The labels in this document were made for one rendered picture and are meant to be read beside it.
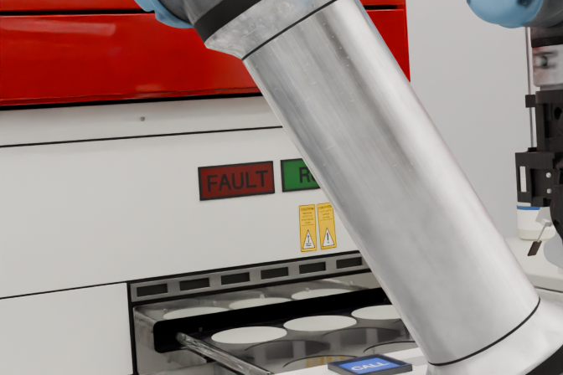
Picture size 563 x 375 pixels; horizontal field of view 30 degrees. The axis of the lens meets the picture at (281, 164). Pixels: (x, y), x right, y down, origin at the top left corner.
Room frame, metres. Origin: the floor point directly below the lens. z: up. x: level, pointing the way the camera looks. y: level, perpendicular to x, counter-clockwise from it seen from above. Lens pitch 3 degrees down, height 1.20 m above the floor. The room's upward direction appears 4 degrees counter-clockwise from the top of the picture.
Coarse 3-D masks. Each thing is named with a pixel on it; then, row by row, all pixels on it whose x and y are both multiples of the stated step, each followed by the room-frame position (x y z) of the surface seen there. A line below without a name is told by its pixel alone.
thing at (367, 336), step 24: (336, 312) 1.50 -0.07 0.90; (192, 336) 1.40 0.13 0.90; (288, 336) 1.36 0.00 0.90; (312, 336) 1.35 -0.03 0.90; (336, 336) 1.35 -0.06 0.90; (360, 336) 1.34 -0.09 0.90; (384, 336) 1.33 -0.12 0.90; (408, 336) 1.32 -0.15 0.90; (264, 360) 1.24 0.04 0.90; (288, 360) 1.23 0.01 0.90; (312, 360) 1.23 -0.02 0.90; (336, 360) 1.22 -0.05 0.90
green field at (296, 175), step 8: (288, 168) 1.54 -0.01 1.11; (296, 168) 1.54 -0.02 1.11; (304, 168) 1.55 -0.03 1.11; (288, 176) 1.54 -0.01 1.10; (296, 176) 1.54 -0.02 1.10; (304, 176) 1.55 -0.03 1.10; (312, 176) 1.56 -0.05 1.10; (288, 184) 1.54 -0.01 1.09; (296, 184) 1.54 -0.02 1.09; (304, 184) 1.55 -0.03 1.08; (312, 184) 1.56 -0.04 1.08
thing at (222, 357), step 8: (176, 336) 1.41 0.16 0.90; (184, 336) 1.39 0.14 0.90; (184, 344) 1.39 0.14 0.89; (192, 344) 1.36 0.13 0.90; (200, 344) 1.34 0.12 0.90; (208, 344) 1.33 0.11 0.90; (200, 352) 1.34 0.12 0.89; (208, 352) 1.31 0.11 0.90; (216, 352) 1.29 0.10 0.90; (224, 352) 1.28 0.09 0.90; (216, 360) 1.29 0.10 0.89; (224, 360) 1.26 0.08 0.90; (232, 360) 1.25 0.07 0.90; (240, 360) 1.24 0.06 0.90; (240, 368) 1.22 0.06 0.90; (248, 368) 1.20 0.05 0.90; (256, 368) 1.19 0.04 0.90
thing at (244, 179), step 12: (216, 168) 1.49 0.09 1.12; (228, 168) 1.50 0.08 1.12; (240, 168) 1.51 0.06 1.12; (252, 168) 1.51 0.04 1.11; (264, 168) 1.52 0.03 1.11; (204, 180) 1.48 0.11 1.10; (216, 180) 1.49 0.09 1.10; (228, 180) 1.50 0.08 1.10; (240, 180) 1.51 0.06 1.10; (252, 180) 1.51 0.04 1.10; (264, 180) 1.52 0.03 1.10; (204, 192) 1.48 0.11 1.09; (216, 192) 1.49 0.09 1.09; (228, 192) 1.50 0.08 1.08; (240, 192) 1.50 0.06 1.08; (252, 192) 1.51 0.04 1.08
